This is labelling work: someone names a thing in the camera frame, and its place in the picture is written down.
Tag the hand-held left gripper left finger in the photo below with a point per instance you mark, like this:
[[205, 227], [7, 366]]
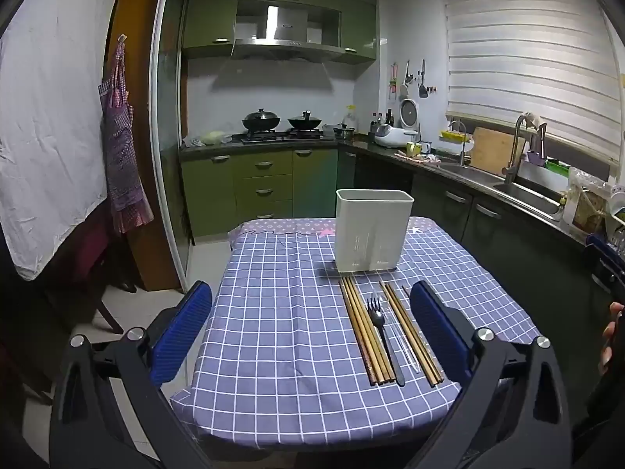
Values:
[[183, 332]]

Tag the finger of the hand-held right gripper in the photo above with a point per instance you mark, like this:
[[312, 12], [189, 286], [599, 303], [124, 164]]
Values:
[[605, 259]]

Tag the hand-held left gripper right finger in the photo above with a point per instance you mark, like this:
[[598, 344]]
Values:
[[439, 332]]

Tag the bundle of wooden chopsticks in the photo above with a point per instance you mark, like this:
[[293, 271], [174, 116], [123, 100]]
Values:
[[412, 334], [364, 327]]

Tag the white utensil holder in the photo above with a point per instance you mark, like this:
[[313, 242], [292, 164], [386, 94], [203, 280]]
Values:
[[373, 229]]

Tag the person's right forearm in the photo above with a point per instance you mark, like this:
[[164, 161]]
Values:
[[600, 415]]

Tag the person's right hand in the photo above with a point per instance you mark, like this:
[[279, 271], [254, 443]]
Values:
[[609, 347]]

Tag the clear plastic utensil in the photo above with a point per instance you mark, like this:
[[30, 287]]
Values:
[[404, 349]]

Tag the clear plastic bag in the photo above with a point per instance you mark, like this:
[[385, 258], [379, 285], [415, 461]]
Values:
[[586, 200]]

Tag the blue checked tablecloth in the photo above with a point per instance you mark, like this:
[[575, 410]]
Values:
[[273, 332]]

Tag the steel double sink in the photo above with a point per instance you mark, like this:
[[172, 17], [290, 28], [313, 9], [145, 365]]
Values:
[[525, 196]]

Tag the green tray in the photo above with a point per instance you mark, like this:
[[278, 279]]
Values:
[[556, 168]]

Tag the dark lower cabinets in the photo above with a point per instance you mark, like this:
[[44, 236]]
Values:
[[488, 239]]

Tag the purple cup holder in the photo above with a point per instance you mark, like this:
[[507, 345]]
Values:
[[534, 157]]

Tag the dark chair with red cloth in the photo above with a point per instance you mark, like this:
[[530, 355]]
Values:
[[90, 249]]

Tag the large steel faucet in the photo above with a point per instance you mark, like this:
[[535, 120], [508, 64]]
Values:
[[515, 151]]

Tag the purple patterned cloth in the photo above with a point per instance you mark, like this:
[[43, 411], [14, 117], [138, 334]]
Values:
[[283, 227]]

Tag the wooden cutting board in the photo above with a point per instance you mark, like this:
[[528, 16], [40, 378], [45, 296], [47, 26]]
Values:
[[493, 151]]

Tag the green lower cabinets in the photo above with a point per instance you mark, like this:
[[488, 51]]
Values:
[[259, 190]]

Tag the green cabinets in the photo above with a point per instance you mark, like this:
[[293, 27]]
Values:
[[259, 190], [210, 14]]

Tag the pink dish cloth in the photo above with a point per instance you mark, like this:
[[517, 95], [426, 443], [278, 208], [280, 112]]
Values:
[[420, 158]]

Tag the thin steel faucet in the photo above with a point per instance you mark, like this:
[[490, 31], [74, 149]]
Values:
[[461, 149]]

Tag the grey mug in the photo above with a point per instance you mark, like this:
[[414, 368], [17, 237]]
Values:
[[426, 146]]

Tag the crumpled grey bag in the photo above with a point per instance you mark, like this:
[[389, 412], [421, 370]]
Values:
[[193, 142]]

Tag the yellow sponge rack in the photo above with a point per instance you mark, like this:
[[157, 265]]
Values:
[[454, 136]]

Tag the pink checked apron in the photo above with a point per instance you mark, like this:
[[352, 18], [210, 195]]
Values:
[[119, 146]]

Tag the pale food bag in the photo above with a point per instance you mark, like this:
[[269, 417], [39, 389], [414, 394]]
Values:
[[215, 137]]

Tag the white rice cooker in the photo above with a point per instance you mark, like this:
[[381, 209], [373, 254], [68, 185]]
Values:
[[395, 134]]

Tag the white window blind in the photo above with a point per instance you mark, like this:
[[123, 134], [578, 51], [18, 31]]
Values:
[[527, 58]]

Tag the black gas stove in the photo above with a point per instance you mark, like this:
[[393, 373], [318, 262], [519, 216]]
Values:
[[283, 136]]

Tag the dark sauce bottle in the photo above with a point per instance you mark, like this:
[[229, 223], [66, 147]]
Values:
[[374, 120], [389, 117]]

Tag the small black pot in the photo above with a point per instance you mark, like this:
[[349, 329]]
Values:
[[344, 132]]

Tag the glass sliding door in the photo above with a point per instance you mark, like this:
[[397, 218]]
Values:
[[168, 107]]

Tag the black wok with lid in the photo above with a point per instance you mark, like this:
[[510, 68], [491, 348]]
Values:
[[305, 121], [262, 119]]

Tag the brown wooden door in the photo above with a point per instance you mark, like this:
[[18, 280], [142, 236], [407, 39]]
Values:
[[141, 107]]

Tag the cooking oil bottle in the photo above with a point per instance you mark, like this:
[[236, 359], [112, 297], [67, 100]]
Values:
[[350, 119]]

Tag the white hanging sheet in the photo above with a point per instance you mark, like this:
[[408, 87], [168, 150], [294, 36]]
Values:
[[49, 132]]

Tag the black hanging spatula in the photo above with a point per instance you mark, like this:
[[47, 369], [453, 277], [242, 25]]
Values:
[[423, 85]]

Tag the pink hanging utensil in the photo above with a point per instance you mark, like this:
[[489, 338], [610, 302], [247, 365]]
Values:
[[393, 80]]

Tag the green upper cabinets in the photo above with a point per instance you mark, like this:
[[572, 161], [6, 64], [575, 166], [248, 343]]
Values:
[[210, 14]]

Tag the steel range hood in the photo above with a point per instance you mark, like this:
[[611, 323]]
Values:
[[285, 29]]

